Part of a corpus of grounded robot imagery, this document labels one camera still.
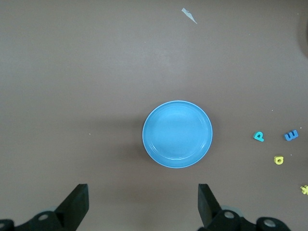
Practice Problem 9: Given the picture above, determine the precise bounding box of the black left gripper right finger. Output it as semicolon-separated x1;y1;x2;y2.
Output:
198;184;293;231

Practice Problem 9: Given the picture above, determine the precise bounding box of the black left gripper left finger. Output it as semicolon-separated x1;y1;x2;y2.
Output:
0;184;90;231

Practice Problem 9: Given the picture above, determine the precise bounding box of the blue round plate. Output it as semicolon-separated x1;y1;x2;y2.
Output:
141;100;214;169

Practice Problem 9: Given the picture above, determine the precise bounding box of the blue foam letter m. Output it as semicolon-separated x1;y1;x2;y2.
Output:
283;129;299;141

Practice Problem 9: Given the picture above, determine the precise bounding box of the brown table cover sheet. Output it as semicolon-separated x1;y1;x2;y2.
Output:
0;0;308;231

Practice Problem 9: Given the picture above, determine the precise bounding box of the white paper scrap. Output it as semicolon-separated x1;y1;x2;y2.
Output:
181;8;198;25

